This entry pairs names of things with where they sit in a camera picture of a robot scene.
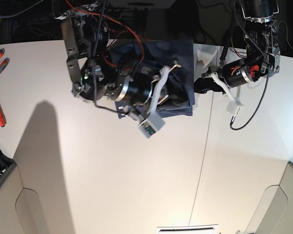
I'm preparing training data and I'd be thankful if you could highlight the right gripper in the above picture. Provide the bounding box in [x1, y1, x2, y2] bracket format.
[138, 64, 188, 138]

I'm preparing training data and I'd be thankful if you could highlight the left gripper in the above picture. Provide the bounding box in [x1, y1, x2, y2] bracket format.
[194, 66, 244, 115]

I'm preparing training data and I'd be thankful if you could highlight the blue grey t-shirt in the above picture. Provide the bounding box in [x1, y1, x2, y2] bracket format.
[104, 40, 195, 118]

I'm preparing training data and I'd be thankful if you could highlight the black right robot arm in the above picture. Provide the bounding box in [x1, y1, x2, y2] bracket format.
[52, 0, 192, 137]

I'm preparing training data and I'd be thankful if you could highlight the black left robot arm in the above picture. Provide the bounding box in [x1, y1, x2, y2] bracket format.
[194, 0, 280, 117]

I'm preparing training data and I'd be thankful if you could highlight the grey side panel right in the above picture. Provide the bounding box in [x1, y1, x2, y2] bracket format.
[244, 162, 293, 234]

